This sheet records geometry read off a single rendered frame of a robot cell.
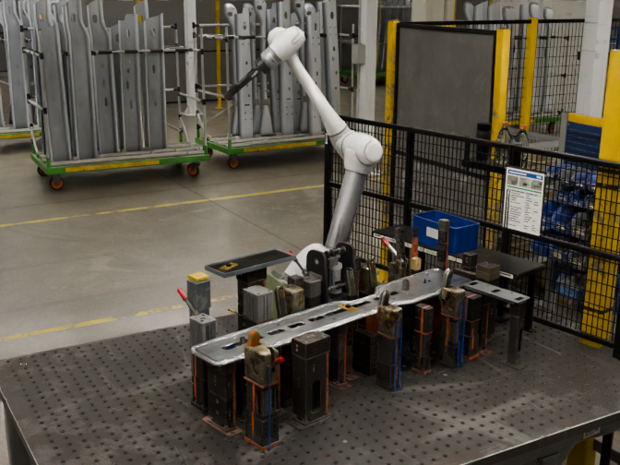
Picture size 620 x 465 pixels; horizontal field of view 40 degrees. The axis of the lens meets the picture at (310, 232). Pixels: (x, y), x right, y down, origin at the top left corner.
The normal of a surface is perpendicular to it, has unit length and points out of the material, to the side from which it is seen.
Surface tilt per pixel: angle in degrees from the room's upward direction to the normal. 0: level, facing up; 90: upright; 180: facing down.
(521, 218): 90
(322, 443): 0
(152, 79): 86
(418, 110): 91
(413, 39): 89
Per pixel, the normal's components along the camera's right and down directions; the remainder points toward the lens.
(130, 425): 0.01, -0.96
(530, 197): -0.75, 0.18
